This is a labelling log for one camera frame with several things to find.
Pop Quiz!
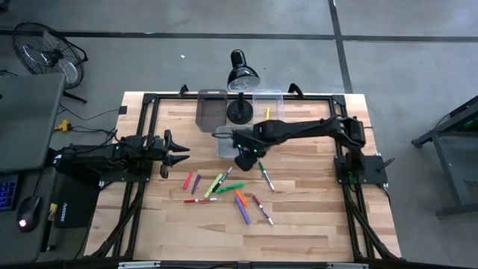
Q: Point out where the purple Sharpie highlighter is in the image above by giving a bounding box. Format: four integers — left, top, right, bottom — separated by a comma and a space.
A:
235, 196, 252, 226

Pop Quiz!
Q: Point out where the grey open laptop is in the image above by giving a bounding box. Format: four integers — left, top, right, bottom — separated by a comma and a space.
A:
0, 72, 66, 213

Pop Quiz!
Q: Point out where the black aluminium table frame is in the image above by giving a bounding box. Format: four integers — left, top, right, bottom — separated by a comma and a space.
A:
89, 91, 403, 262

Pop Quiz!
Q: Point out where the black desk lamp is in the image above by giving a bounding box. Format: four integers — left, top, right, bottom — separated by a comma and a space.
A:
226, 49, 261, 126

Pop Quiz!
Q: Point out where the bright green highlighter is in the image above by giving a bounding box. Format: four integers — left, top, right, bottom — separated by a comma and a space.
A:
214, 182, 246, 195

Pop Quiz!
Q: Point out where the black computer mouse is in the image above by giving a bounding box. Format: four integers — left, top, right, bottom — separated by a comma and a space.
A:
16, 194, 42, 233

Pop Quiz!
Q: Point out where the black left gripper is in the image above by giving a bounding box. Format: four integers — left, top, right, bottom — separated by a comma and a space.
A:
143, 129, 190, 179

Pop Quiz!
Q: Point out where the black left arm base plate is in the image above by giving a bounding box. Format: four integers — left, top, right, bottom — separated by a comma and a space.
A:
69, 144, 151, 184

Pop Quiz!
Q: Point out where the black floor cable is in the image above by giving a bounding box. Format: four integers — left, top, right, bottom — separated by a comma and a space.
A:
69, 126, 117, 137
58, 105, 120, 122

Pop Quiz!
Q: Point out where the clear transparent plastic bin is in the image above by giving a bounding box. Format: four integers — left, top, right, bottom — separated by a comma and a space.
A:
252, 88, 285, 124

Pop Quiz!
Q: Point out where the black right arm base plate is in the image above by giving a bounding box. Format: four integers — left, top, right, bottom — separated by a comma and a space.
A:
334, 155, 389, 186

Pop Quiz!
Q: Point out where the green Expo marker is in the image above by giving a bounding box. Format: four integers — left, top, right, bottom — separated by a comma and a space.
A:
258, 161, 276, 192

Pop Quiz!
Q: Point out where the smoky transparent plastic bin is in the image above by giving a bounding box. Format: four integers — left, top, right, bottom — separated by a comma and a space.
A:
195, 88, 229, 134

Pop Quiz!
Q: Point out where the purple Expo marker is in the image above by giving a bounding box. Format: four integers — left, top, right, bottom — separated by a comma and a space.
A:
251, 194, 275, 226

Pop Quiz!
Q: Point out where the pale green Sharpie highlighter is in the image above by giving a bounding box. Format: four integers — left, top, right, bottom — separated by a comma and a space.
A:
203, 173, 224, 199

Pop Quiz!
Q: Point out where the dark metal cart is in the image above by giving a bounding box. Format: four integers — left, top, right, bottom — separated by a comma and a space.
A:
411, 95, 478, 217

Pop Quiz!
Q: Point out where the silver aluminium bracket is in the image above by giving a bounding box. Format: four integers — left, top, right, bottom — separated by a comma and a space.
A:
327, 262, 370, 269
118, 261, 161, 269

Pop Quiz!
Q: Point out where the grey opaque plastic bin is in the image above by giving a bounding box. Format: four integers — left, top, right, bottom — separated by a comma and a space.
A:
214, 126, 258, 161

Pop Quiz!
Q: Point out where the orange highlighter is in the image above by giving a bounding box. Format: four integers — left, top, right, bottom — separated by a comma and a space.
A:
234, 189, 249, 208

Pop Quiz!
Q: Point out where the dark grey side desk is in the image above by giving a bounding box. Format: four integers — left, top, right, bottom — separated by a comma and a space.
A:
0, 166, 60, 265

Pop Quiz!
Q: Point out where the black floor fan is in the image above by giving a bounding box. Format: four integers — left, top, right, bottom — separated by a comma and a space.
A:
13, 22, 90, 105

